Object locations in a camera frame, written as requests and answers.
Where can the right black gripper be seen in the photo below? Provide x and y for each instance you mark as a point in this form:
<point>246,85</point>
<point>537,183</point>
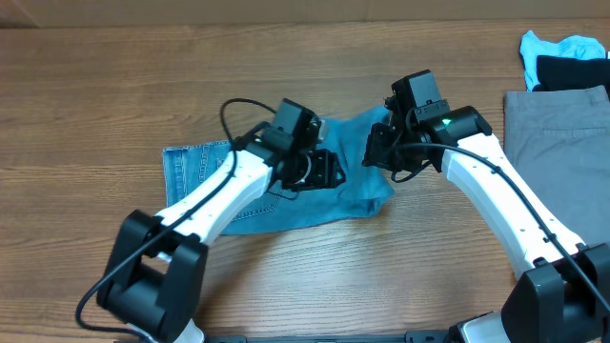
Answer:
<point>377,157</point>

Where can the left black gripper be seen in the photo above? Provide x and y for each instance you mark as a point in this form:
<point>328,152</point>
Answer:
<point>328,171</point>

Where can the light blue denim jeans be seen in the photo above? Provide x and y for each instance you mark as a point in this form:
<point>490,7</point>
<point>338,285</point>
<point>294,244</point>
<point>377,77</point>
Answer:
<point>363,193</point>

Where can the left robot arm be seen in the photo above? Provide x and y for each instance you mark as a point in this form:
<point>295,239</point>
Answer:
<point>155,272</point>

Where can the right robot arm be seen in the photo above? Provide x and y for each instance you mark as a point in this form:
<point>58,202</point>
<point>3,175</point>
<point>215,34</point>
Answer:
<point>562,290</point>

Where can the grey trousers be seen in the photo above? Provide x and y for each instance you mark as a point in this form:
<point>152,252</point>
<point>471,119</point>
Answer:
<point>558,141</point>

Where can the black garment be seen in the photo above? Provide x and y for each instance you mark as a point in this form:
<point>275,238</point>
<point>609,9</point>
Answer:
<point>564,74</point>

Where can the light blue cloth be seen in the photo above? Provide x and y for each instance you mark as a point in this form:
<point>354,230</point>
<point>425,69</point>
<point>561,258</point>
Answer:
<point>573,47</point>

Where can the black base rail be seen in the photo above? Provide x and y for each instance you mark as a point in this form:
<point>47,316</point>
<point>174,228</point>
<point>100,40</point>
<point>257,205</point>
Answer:
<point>324,338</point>

